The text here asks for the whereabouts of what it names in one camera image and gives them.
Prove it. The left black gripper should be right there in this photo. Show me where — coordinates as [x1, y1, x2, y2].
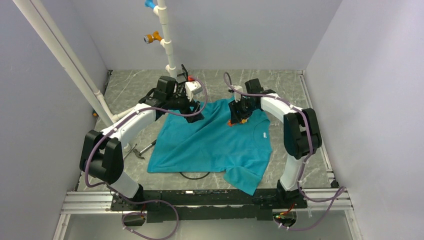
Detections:
[167, 88, 205, 123]

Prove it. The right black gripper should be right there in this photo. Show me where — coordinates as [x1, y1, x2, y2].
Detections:
[228, 96, 258, 125]

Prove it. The orange brooch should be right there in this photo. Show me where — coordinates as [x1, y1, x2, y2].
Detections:
[227, 119, 248, 127]

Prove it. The black square frame holder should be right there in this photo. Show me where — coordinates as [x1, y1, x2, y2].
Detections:
[176, 64, 189, 85]

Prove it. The teal t-shirt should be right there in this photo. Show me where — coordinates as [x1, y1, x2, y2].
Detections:
[147, 98, 273, 196]

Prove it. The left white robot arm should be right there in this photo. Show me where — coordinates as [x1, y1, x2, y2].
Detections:
[79, 76, 207, 210]

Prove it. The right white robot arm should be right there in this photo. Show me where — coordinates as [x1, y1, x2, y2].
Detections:
[223, 74, 322, 208]

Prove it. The orange flashlight on pipe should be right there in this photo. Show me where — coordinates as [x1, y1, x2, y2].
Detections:
[143, 31, 163, 44]

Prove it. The blue fitting on pipe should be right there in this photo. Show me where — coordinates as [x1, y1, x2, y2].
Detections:
[144, 0, 157, 10]

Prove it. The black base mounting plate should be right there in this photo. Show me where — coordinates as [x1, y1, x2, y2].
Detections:
[110, 188, 308, 223]

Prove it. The white PVC pipe stand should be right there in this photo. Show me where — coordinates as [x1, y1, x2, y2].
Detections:
[14, 0, 177, 126]

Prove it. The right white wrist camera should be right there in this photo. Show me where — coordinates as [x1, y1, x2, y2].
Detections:
[232, 85, 243, 103]

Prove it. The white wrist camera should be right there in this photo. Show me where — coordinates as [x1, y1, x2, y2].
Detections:
[184, 75, 203, 101]
[232, 85, 243, 103]

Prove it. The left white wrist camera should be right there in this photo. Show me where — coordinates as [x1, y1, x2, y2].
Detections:
[184, 75, 203, 101]

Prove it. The black coiled cable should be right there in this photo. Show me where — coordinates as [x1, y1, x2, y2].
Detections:
[179, 171, 211, 181]

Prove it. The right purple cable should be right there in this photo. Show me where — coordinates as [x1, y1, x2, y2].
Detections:
[223, 72, 346, 232]

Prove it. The aluminium rail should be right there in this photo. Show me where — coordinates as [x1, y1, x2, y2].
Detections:
[61, 188, 354, 214]

